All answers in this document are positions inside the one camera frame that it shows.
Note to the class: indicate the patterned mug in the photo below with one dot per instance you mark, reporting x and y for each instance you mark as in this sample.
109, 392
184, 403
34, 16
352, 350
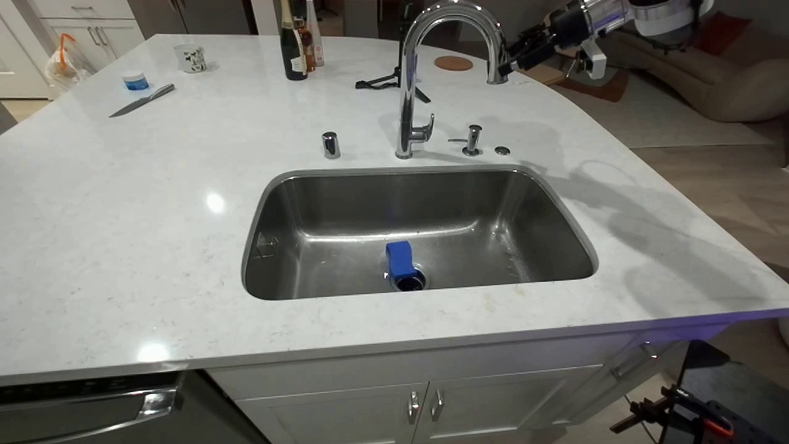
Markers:
192, 57

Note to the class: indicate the stainless steel sink basin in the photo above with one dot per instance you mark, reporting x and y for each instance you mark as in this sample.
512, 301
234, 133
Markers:
329, 238

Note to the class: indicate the small chrome cylinder cap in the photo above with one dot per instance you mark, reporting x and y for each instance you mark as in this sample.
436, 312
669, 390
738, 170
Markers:
332, 143

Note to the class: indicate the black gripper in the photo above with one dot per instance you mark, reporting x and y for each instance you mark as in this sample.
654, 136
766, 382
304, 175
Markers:
552, 41

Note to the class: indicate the beige sofa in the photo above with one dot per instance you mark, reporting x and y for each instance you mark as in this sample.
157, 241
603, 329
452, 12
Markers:
724, 78

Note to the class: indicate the white island cabinet doors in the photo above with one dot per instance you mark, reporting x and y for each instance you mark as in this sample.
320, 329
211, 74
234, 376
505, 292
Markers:
494, 396

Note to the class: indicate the chrome gooseneck faucet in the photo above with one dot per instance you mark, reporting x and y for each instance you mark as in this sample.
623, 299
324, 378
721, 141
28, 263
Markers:
405, 100

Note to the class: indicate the green champagne bottle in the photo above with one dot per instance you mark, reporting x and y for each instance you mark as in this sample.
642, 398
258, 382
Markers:
294, 51

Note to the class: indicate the blue sponge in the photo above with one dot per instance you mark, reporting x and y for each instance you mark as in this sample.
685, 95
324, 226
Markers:
401, 260

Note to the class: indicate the stainless dishwasher front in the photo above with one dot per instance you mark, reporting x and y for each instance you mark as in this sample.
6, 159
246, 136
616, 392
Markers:
91, 411

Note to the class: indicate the orange and white bag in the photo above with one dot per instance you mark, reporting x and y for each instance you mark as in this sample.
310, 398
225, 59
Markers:
62, 65

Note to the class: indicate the chrome soap dispenser pump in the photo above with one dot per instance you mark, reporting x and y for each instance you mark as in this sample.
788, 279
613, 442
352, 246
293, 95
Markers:
472, 139

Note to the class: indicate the white small side cabinet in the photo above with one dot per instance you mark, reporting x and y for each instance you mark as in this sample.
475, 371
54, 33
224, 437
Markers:
83, 25

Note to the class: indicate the round chrome countertop button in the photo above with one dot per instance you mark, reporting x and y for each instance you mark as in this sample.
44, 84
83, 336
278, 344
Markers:
501, 151

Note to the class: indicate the black robot stand base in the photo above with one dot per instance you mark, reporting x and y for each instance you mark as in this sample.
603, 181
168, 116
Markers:
724, 411

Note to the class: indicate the brown round coaster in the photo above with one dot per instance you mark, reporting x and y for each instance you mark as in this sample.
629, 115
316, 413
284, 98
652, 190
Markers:
456, 63

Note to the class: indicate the blue and white round lid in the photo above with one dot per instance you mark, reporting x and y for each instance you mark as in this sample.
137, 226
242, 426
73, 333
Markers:
137, 82

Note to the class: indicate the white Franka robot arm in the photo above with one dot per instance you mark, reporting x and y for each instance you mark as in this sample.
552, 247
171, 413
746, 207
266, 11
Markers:
650, 16

